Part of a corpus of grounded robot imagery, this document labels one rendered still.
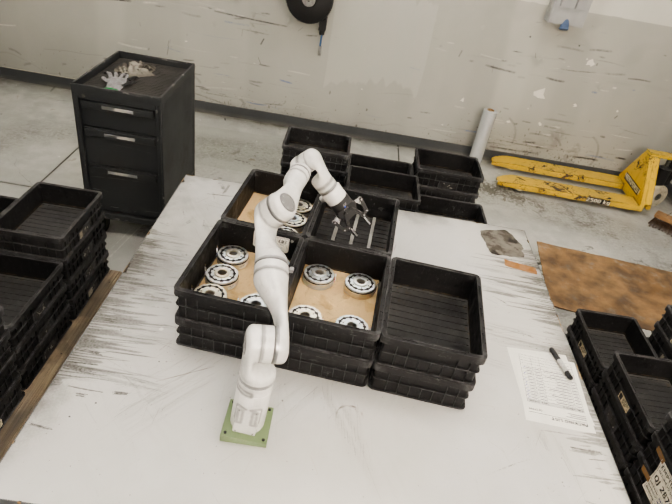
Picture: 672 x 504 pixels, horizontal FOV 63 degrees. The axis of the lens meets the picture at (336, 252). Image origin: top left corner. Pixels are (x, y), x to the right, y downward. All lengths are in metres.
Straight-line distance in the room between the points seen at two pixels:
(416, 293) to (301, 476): 0.73
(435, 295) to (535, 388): 0.43
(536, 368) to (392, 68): 3.34
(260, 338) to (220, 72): 3.90
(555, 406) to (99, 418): 1.33
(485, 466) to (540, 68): 3.85
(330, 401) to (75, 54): 4.34
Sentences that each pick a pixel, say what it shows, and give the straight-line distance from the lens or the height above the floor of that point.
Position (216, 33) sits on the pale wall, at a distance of 4.95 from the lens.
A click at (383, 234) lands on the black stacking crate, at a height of 0.83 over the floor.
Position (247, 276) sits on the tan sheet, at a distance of 1.83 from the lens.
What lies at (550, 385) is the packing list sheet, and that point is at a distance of 1.96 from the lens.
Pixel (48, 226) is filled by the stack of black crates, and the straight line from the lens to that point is 2.73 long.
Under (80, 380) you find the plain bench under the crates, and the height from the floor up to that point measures 0.70.
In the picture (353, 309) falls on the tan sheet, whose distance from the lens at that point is 1.76.
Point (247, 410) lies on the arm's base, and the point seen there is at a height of 0.81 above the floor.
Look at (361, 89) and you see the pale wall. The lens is 4.89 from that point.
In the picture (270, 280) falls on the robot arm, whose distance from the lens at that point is 1.41.
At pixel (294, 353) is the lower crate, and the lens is 1.66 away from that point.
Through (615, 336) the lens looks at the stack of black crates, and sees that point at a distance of 3.10.
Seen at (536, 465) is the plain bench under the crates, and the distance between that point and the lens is 1.73.
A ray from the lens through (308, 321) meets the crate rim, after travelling 1.55.
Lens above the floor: 1.97
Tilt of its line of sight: 35 degrees down
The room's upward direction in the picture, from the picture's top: 10 degrees clockwise
